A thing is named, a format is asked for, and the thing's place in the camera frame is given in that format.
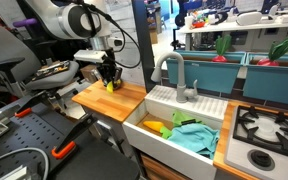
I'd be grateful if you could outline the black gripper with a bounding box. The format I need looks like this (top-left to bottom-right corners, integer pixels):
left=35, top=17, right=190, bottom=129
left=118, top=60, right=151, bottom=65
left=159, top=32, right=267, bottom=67
left=97, top=48, right=123, bottom=90

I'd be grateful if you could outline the cardboard box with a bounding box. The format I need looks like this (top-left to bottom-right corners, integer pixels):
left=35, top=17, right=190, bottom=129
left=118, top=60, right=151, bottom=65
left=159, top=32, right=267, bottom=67
left=79, top=64, right=100, bottom=84

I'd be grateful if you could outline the black clamp with orange grip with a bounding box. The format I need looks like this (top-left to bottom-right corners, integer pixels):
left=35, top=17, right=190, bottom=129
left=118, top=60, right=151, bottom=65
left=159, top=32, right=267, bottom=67
left=50, top=113, right=98, bottom=160
left=14, top=90, right=50, bottom=119

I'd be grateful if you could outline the plush radish toy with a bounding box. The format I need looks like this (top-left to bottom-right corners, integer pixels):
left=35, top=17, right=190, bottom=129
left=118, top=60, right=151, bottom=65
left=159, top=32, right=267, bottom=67
left=211, top=34, right=233, bottom=63
left=256, top=37, right=288, bottom=67

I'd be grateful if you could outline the yellow plush corn toy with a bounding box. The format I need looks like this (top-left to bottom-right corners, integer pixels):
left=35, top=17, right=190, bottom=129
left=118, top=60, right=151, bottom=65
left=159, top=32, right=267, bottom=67
left=142, top=120, right=173, bottom=140

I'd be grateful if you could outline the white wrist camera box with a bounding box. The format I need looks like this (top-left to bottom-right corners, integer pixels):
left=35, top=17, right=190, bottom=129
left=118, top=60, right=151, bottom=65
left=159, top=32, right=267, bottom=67
left=73, top=49, right=108, bottom=64

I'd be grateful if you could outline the teal planter box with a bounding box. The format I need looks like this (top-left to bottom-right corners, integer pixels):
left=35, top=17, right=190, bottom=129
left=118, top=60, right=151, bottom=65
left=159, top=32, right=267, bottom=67
left=165, top=49, right=247, bottom=95
left=242, top=52, right=288, bottom=107

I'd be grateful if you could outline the grey office chair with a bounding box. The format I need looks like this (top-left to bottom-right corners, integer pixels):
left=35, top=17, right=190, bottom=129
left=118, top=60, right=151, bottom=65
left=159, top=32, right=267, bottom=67
left=0, top=25, right=80, bottom=98

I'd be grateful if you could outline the purple handle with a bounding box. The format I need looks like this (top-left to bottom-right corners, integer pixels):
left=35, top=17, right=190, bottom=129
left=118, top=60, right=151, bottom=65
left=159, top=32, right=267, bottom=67
left=12, top=18, right=38, bottom=29

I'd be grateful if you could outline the white background table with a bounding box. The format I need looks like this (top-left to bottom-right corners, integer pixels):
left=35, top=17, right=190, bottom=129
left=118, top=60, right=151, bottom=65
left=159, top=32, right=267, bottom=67
left=178, top=20, right=288, bottom=52

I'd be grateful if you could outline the toy gas stove top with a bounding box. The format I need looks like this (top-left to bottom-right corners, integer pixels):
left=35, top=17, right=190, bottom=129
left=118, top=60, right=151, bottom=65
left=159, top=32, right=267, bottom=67
left=224, top=105, right=288, bottom=180

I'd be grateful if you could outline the wooden butcher block counter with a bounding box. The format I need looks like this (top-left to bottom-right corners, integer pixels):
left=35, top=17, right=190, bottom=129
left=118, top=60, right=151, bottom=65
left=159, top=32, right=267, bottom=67
left=71, top=79, right=148, bottom=124

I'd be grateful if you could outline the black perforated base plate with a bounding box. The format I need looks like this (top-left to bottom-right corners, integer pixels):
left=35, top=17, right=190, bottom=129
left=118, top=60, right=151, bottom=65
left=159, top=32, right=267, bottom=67
left=0, top=103, right=141, bottom=180

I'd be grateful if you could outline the green cloth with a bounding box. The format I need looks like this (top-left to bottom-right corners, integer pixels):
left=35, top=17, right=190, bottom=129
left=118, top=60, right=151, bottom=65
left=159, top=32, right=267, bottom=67
left=171, top=110, right=202, bottom=128

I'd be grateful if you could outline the teal cloth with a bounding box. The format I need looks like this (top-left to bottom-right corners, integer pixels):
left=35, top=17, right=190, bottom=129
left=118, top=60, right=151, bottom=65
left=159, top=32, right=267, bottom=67
left=167, top=123, right=220, bottom=160

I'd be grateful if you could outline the grey cable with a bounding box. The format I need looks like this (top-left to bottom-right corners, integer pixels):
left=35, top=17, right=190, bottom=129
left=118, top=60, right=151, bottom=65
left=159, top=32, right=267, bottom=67
left=0, top=147, right=50, bottom=180

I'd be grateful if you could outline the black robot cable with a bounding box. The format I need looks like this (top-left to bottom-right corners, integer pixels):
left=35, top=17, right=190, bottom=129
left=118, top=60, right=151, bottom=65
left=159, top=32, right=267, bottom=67
left=71, top=0, right=142, bottom=70

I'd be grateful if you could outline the black vertical post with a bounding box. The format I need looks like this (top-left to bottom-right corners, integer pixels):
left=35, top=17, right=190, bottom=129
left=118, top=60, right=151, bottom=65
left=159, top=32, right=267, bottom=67
left=131, top=0, right=157, bottom=94

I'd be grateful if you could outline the small yellow toy object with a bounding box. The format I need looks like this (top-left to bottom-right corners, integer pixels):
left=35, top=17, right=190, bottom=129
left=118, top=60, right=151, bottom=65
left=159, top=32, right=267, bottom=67
left=106, top=80, right=115, bottom=94

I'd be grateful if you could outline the white toy farmhouse sink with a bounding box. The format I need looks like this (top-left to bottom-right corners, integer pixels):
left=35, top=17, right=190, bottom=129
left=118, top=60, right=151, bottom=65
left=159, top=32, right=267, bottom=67
left=122, top=85, right=229, bottom=180

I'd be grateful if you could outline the grey toy faucet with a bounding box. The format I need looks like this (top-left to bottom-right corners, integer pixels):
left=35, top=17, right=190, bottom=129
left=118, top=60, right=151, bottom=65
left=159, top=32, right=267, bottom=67
left=150, top=51, right=199, bottom=104

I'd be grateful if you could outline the black stove knob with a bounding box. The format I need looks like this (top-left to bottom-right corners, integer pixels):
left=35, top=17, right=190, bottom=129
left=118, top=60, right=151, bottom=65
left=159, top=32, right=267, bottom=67
left=247, top=148, right=275, bottom=171

